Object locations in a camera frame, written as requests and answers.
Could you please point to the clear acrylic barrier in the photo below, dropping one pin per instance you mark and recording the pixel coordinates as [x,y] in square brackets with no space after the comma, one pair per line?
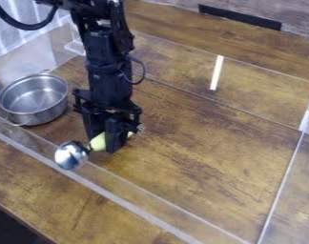
[179,222]
[287,220]

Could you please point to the green handled metal spoon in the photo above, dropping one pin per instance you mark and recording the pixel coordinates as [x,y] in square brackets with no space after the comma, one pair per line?
[72,153]

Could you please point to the clear acrylic front barrier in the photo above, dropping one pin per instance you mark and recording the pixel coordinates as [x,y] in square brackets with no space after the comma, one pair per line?
[179,222]

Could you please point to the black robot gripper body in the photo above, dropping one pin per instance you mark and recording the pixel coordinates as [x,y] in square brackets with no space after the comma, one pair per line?
[108,95]

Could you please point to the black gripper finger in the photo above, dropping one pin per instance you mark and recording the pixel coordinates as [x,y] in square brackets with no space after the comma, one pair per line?
[116,127]
[94,123]

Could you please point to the small stainless steel pot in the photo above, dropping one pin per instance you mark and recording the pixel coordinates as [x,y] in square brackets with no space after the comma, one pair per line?
[35,99]

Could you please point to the clear acrylic right barrier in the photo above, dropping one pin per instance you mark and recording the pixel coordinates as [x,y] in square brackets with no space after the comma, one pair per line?
[287,220]

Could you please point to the clear acrylic triangle stand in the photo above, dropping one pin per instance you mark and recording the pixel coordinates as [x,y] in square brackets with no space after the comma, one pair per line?
[75,45]

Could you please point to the black strip on table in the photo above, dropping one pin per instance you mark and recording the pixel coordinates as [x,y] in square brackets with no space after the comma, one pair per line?
[240,17]

